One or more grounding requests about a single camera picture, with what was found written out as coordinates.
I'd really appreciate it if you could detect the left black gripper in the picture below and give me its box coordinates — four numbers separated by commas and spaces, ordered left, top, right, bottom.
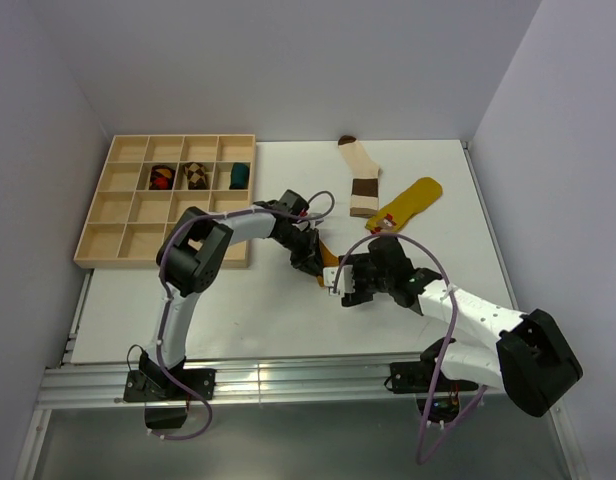
274, 226, 326, 281

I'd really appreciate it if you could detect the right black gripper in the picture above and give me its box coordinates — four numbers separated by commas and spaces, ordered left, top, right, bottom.
339, 252, 394, 307

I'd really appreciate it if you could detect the mustard yellow sock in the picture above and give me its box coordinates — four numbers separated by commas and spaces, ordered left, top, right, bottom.
317, 240, 339, 288

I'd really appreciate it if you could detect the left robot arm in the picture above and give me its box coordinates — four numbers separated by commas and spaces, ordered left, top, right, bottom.
139, 190, 324, 399

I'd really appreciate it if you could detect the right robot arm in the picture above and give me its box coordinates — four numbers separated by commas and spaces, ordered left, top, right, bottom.
323, 236, 583, 417

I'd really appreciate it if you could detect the cream brown striped sock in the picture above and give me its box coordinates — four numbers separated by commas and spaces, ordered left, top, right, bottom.
338, 135, 380, 218

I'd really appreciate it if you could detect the yellow bear sock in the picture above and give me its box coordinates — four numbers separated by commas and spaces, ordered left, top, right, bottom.
365, 177, 443, 233

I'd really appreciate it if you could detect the dark green rolled sock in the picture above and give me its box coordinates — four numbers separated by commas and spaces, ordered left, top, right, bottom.
229, 162, 250, 190

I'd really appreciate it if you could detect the brown checkered rolled sock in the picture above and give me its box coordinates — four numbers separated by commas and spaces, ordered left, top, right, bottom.
183, 162, 208, 190

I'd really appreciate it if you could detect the red black rolled sock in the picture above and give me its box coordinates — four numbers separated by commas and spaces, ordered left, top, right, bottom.
148, 164, 176, 191

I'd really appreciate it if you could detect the wooden compartment tray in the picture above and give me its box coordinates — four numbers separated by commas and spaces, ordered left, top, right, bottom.
74, 134, 256, 269

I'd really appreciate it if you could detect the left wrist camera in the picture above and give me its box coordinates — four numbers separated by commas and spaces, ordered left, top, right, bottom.
296, 212, 324, 228

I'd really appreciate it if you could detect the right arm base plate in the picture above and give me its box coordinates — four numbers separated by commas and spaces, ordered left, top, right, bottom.
384, 361, 479, 394

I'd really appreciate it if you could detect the aluminium frame rail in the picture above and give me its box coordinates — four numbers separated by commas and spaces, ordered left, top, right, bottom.
35, 349, 562, 411

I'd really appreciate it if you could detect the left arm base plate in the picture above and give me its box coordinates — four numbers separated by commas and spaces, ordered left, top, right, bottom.
123, 368, 216, 403

